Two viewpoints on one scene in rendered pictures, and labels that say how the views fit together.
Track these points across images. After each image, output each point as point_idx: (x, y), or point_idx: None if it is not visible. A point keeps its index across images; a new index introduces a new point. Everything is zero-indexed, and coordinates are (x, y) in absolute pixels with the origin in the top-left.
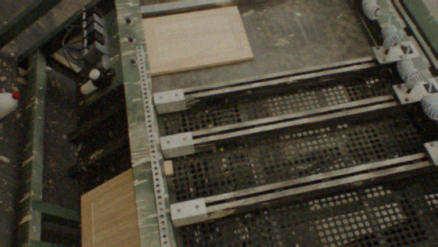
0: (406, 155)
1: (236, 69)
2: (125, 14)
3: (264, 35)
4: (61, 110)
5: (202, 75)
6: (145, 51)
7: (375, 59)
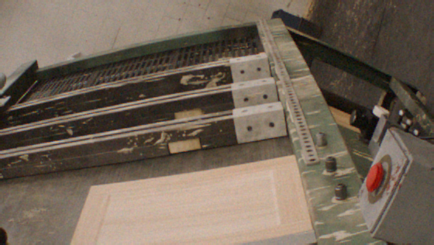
0: None
1: (129, 181)
2: (352, 212)
3: (49, 222)
4: None
5: (194, 171)
6: (301, 160)
7: None
